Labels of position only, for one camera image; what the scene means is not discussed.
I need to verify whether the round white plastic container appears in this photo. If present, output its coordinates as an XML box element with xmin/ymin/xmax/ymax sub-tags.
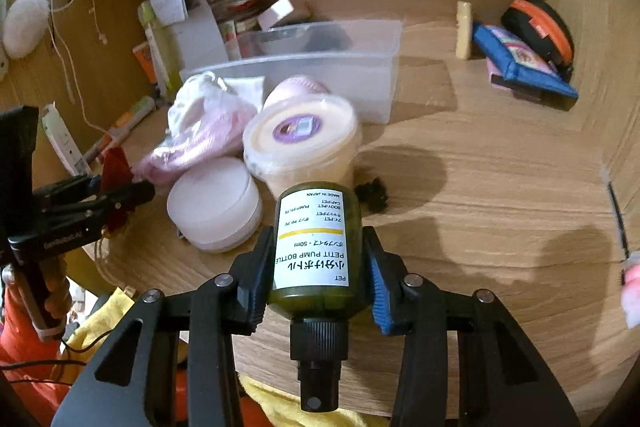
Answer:
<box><xmin>166</xmin><ymin>157</ymin><xmax>262</xmax><ymax>253</ymax></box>

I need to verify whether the pink cable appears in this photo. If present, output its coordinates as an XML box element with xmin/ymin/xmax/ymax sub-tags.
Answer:
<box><xmin>133</xmin><ymin>70</ymin><xmax>260</xmax><ymax>186</ymax></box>

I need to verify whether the green pump bottle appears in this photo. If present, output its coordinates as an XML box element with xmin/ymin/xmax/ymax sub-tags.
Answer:
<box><xmin>269</xmin><ymin>182</ymin><xmax>371</xmax><ymax>413</ymax></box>

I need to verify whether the cream tub with lid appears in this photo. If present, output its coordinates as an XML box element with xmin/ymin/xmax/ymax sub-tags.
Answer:
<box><xmin>243</xmin><ymin>94</ymin><xmax>361</xmax><ymax>198</ymax></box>

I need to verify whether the left hand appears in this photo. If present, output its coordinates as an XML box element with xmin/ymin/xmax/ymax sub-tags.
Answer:
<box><xmin>2</xmin><ymin>256</ymin><xmax>72</xmax><ymax>333</ymax></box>

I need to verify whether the orange green tube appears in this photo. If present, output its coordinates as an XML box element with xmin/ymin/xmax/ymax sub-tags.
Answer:
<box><xmin>84</xmin><ymin>95</ymin><xmax>156</xmax><ymax>164</ymax></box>

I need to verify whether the white fluffy pompom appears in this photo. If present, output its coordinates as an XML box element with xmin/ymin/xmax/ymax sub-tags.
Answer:
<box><xmin>2</xmin><ymin>0</ymin><xmax>50</xmax><ymax>60</ymax></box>

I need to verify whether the stack of books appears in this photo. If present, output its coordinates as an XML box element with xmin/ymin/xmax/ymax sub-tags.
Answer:
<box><xmin>208</xmin><ymin>0</ymin><xmax>276</xmax><ymax>61</ymax></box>

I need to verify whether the small white cardboard box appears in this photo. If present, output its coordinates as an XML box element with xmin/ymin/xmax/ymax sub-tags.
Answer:
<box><xmin>257</xmin><ymin>0</ymin><xmax>294</xmax><ymax>31</ymax></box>

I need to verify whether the blue patchwork pouch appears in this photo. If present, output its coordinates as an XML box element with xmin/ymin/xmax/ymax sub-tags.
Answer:
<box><xmin>472</xmin><ymin>23</ymin><xmax>578</xmax><ymax>100</ymax></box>

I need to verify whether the cream yellow tube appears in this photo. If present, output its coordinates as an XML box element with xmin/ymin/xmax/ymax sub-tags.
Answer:
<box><xmin>456</xmin><ymin>1</ymin><xmax>473</xmax><ymax>60</ymax></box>

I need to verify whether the clear plastic storage bin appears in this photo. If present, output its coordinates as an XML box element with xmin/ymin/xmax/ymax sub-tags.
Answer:
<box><xmin>180</xmin><ymin>20</ymin><xmax>402</xmax><ymax>124</ymax></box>

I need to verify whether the black orange round case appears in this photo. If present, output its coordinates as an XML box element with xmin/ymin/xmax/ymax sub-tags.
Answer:
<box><xmin>501</xmin><ymin>0</ymin><xmax>575</xmax><ymax>69</ymax></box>

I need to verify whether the black hair tie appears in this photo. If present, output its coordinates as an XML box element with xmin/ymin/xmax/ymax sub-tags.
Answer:
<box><xmin>354</xmin><ymin>178</ymin><xmax>391</xmax><ymax>214</ymax></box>

